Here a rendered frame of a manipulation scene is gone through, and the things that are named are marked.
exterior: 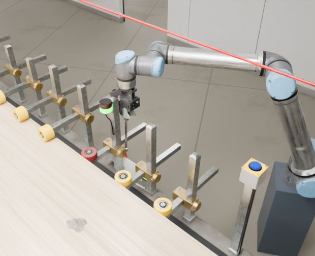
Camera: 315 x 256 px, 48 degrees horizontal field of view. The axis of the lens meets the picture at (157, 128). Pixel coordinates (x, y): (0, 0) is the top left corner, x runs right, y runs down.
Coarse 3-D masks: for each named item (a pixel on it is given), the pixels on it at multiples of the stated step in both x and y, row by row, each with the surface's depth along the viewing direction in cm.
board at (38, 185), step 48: (0, 144) 184; (48, 144) 185; (0, 192) 158; (48, 192) 159; (96, 192) 159; (0, 240) 139; (48, 240) 139; (96, 240) 139; (144, 240) 139; (192, 240) 139
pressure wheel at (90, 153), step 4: (84, 148) 181; (88, 148) 181; (92, 148) 181; (84, 152) 179; (88, 152) 179; (92, 152) 179; (96, 152) 179; (84, 156) 177; (88, 156) 176; (92, 156) 177; (96, 156) 179; (88, 160) 177; (92, 160) 178
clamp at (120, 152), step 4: (104, 140) 192; (104, 144) 192; (108, 144) 190; (112, 148) 187; (120, 148) 187; (112, 152) 189; (116, 152) 186; (120, 152) 186; (124, 152) 188; (116, 156) 188; (120, 156) 187
